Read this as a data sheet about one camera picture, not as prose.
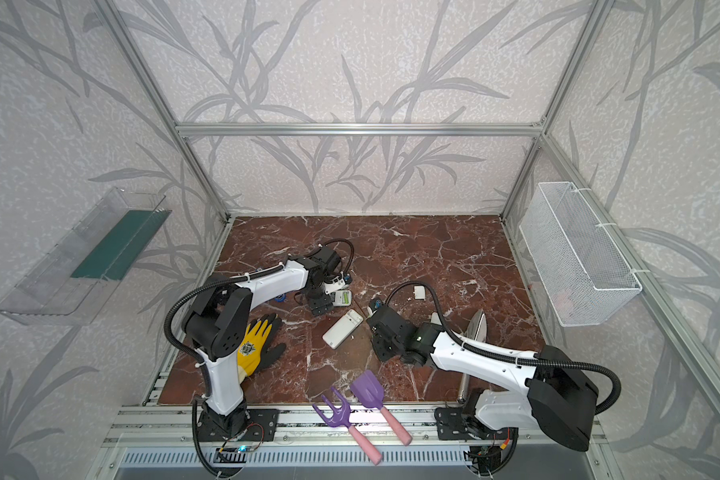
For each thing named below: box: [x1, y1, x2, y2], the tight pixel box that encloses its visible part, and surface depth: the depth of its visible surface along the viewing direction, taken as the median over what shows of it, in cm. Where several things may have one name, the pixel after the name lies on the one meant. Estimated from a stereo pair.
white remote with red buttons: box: [333, 290, 352, 307], surface depth 98 cm
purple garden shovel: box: [350, 369, 413, 446], surface depth 80 cm
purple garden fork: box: [312, 387, 382, 466], surface depth 77 cm
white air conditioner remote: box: [322, 309, 364, 350], surface depth 91 cm
